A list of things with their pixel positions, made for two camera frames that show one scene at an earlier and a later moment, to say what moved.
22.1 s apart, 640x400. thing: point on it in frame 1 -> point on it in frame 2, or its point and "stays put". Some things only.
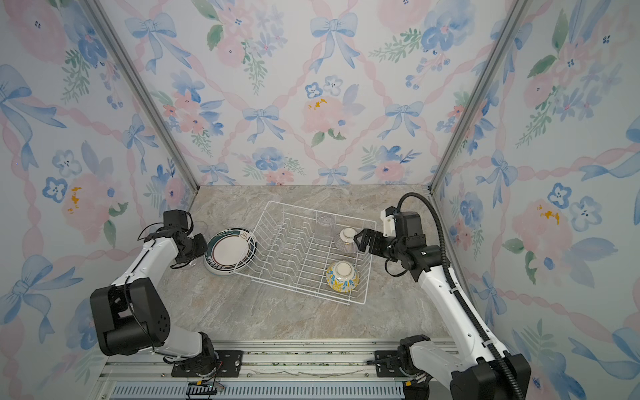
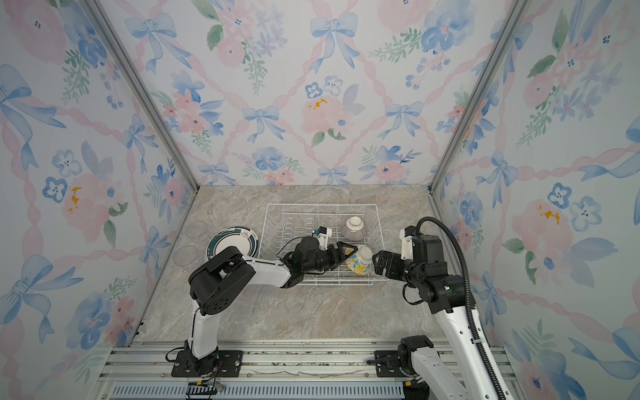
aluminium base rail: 273,370 stays put
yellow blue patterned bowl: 342,276 -> 362,262
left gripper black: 202,247 -> 340,255
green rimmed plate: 229,250 stays put
